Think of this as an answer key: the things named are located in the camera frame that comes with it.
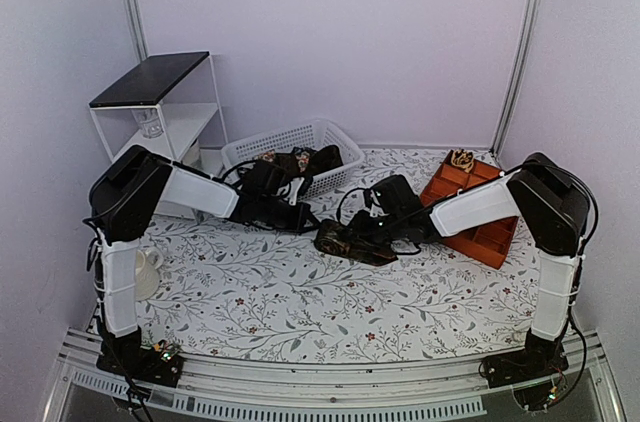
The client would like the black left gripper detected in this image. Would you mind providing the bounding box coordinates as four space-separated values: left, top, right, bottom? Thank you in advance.
259 196 322 235

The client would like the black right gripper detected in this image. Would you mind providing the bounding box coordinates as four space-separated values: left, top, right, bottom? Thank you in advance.
341 209 406 251

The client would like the green brown patterned tie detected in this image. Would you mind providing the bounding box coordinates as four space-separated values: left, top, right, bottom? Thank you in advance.
313 219 398 267

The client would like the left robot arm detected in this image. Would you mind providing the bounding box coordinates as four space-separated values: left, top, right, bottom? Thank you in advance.
84 145 320 376

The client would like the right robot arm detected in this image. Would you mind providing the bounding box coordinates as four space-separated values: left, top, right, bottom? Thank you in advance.
348 150 600 378

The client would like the dark red patterned tie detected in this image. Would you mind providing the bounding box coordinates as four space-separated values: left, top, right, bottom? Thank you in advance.
274 151 310 177

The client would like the cream paisley tie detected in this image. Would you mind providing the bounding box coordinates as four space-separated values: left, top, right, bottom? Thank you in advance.
256 150 278 164

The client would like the black shiny tie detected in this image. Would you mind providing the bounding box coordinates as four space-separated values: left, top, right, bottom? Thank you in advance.
304 144 343 176

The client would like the white plastic basket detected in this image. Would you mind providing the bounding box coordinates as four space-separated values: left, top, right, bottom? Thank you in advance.
222 119 365 198

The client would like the floral table mat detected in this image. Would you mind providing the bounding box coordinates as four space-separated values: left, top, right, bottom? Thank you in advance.
99 146 569 366

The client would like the rolled beige patterned tie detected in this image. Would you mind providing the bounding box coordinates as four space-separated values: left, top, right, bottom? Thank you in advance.
448 148 475 173

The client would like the orange compartment tray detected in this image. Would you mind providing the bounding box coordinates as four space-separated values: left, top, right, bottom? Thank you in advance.
420 150 518 269

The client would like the cream ceramic mug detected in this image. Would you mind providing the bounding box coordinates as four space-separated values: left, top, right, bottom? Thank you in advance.
135 247 164 301

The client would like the white shelf with black top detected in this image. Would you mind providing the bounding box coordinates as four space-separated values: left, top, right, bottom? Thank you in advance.
89 51 228 175

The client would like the clear drinking glass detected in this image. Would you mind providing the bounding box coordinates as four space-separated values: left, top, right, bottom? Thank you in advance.
132 108 164 139

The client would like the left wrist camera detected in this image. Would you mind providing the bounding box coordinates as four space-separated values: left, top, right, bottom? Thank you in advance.
287 176 313 206

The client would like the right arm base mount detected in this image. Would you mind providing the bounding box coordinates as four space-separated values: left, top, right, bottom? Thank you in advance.
478 337 588 412

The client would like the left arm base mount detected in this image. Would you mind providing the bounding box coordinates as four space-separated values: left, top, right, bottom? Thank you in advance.
96 339 184 388

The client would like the metal front rail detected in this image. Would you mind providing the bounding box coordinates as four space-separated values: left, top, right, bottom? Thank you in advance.
43 329 627 421

